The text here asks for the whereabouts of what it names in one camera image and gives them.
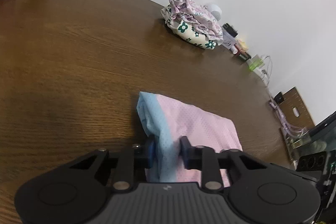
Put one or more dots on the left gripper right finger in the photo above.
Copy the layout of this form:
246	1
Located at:
254	190

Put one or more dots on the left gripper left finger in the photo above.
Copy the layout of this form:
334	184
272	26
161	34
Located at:
79	190

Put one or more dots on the pink blue mesh vest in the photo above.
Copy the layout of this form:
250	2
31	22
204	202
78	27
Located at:
168	120

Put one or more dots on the glass tank with equipment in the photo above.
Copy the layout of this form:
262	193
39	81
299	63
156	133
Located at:
314	154

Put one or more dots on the wooden chair back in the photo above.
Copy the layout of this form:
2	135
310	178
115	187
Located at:
295	110

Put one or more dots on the black phone holder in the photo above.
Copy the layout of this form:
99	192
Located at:
278	98

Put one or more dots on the white power strip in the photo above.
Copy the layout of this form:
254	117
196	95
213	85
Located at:
265	71

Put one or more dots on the green spray bottle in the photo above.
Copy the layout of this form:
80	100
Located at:
254	63

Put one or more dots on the black red gift box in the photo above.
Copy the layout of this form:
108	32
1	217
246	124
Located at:
243	56

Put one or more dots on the white small tube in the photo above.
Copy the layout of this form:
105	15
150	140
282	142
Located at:
233	50

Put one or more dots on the yellow sticky note stack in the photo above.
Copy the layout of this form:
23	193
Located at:
242	46

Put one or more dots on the black charger on tin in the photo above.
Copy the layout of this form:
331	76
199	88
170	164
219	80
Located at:
230	30

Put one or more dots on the folded green flower garment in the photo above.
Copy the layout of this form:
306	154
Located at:
187	31

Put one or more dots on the white astronaut speaker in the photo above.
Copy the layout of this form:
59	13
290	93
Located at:
215	10

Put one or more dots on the folded pink floral garment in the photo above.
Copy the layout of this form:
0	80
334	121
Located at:
187	15

